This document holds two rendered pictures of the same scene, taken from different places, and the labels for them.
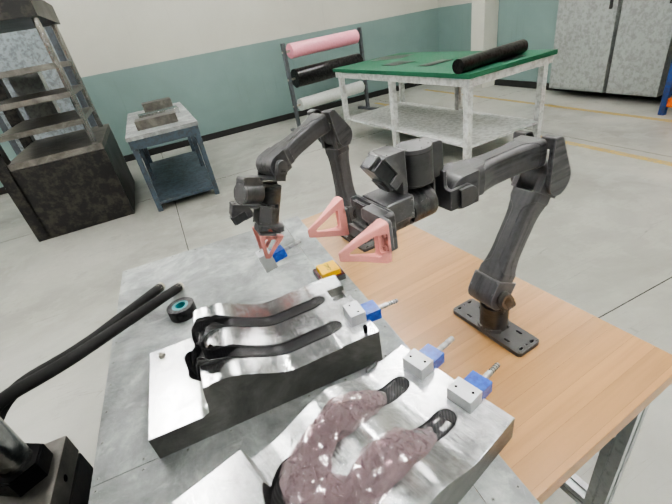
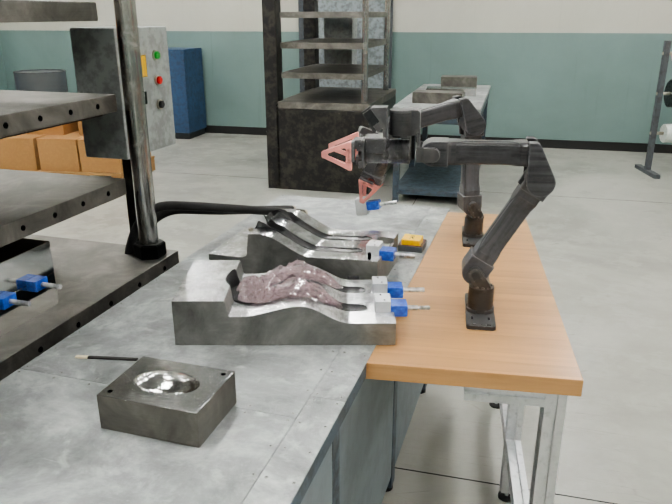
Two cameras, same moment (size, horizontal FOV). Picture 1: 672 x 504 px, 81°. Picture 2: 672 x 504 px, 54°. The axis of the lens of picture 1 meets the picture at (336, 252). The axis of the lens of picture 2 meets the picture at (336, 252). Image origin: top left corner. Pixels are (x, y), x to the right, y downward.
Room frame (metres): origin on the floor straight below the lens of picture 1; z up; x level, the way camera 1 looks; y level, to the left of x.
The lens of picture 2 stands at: (-0.78, -0.90, 1.51)
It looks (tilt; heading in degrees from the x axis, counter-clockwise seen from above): 20 degrees down; 34
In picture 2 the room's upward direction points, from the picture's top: straight up
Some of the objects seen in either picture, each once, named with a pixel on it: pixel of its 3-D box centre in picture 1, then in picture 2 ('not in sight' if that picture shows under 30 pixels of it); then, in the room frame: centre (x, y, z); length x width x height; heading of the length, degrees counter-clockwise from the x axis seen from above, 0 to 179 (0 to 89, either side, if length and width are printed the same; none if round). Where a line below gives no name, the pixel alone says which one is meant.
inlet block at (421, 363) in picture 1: (433, 355); (398, 289); (0.57, -0.16, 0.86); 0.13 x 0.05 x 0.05; 124
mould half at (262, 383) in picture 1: (258, 345); (305, 245); (0.69, 0.22, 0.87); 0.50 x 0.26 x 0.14; 107
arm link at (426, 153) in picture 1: (432, 174); (415, 134); (0.60, -0.18, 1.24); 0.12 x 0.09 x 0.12; 115
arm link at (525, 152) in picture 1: (499, 180); (486, 165); (0.67, -0.33, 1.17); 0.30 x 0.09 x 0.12; 115
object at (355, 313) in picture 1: (373, 310); (391, 253); (0.71, -0.06, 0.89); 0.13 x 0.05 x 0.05; 107
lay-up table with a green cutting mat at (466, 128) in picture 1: (426, 97); not in sight; (4.73, -1.37, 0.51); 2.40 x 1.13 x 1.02; 24
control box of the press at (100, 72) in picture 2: not in sight; (143, 242); (0.69, 0.95, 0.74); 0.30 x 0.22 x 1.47; 17
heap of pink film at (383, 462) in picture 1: (353, 447); (289, 282); (0.38, 0.03, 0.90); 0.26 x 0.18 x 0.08; 124
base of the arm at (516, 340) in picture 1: (493, 314); (480, 298); (0.68, -0.34, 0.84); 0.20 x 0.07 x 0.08; 25
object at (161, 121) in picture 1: (168, 145); (445, 131); (4.98, 1.79, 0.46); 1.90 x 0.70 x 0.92; 20
